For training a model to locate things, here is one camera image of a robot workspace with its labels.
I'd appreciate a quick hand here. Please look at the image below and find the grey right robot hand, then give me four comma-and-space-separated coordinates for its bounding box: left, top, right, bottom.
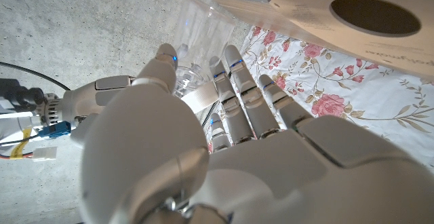
42, 74, 136, 147

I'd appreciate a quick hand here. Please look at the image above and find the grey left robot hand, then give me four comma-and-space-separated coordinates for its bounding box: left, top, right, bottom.
78, 43, 434, 224

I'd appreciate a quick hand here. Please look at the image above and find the floral backdrop cloth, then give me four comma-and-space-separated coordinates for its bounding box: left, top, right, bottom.
203, 25, 434, 170

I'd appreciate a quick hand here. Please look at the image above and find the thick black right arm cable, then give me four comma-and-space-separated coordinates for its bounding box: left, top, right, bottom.
0, 60, 72, 92

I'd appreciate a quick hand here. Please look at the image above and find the cardboard filament reel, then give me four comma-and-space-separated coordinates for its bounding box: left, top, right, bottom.
257, 0, 434, 79

